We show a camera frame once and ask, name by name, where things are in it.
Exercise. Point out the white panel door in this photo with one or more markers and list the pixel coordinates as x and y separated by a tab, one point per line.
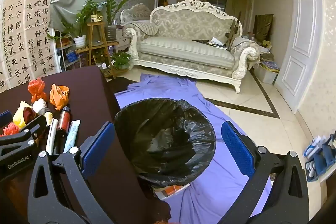
302	52

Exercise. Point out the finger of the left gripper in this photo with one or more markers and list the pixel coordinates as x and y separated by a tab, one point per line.
5	118
35	129

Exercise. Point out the papers on sofa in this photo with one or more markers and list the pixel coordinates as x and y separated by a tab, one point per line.
214	42

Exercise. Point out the red label small bottle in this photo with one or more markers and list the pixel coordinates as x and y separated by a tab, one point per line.
64	121

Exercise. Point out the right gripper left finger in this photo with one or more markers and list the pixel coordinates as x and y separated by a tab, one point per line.
77	164

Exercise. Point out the metal shelf with blue crate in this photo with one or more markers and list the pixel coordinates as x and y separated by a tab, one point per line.
65	47

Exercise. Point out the ornate white armchair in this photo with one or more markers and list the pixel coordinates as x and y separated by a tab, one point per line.
135	13

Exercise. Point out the calligraphy wall scroll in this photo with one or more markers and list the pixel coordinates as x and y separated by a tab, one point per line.
27	52

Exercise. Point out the purple cloth on floor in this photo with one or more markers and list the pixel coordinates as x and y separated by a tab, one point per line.
212	193

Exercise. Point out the book under bin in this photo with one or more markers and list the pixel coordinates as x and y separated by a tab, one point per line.
168	191

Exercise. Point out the dark maroon tablecloth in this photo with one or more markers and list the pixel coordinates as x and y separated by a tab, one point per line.
114	185

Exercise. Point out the gold label small bottle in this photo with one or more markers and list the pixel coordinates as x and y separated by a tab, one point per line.
48	116

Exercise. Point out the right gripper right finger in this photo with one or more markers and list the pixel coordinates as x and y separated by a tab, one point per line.
288	201

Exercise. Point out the black bag lined trash bin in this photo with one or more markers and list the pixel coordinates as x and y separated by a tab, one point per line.
168	142

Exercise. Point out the small floor plant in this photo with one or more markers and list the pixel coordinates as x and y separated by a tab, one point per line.
120	60

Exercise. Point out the blue slippers rack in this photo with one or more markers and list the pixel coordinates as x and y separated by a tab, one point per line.
320	158

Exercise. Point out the storage box with books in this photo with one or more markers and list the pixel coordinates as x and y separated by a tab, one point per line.
266	71

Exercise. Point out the white paper ball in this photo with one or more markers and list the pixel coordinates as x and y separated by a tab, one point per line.
39	105

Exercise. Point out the red scrap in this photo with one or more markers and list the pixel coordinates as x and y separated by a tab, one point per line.
11	129

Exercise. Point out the red plastic bag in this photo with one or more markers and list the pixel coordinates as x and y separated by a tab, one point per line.
36	89

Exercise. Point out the white potted plant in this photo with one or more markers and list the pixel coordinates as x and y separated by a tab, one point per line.
72	30

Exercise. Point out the ornate white sofa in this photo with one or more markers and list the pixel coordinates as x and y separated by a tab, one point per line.
165	42

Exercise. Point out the dark framed picture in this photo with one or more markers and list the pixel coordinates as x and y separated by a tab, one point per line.
262	26

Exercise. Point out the tall green potted plant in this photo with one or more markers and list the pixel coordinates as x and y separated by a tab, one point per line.
112	8

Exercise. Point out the dark red knotted cloth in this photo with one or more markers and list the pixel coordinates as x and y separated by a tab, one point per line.
28	115

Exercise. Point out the orange plastic bag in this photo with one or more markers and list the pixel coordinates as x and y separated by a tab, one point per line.
59	96

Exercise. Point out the wooden plant stand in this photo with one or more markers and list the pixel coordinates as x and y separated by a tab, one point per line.
97	49

